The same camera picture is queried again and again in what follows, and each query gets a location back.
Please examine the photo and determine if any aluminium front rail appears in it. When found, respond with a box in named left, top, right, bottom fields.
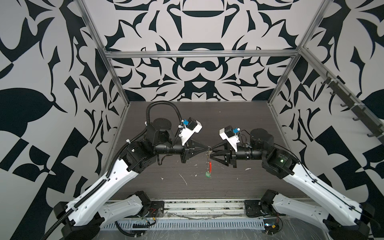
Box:
left=163, top=199, right=246, bottom=219

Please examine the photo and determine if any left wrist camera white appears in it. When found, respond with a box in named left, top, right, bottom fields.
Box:
left=179, top=118, right=203, bottom=146

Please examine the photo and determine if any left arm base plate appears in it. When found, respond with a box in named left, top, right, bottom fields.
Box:
left=141, top=201, right=165, bottom=218

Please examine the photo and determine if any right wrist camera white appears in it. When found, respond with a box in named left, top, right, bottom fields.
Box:
left=219, top=126, right=241, bottom=152

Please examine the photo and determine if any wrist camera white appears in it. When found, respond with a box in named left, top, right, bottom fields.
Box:
left=179, top=118, right=203, bottom=146
left=219, top=126, right=241, bottom=152

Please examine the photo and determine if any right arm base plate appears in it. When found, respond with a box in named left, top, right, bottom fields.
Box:
left=244, top=200, right=277, bottom=218

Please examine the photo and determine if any black wall hook rail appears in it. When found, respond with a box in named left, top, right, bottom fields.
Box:
left=320, top=72, right=384, bottom=145

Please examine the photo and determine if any black corrugated cable conduit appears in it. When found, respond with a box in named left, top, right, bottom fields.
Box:
left=145, top=100, right=184, bottom=127

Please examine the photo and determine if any large metal keyring red handle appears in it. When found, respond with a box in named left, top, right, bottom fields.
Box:
left=207, top=146, right=212, bottom=174

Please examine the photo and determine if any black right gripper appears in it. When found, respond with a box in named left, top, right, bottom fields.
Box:
left=211, top=139, right=269, bottom=168

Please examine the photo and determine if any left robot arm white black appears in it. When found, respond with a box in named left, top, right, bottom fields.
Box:
left=42, top=118, right=207, bottom=240

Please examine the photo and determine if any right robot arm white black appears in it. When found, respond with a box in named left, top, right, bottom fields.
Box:
left=209, top=126, right=375, bottom=240

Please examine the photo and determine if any white slotted cable duct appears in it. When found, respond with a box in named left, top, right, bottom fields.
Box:
left=119, top=219, right=265, bottom=231

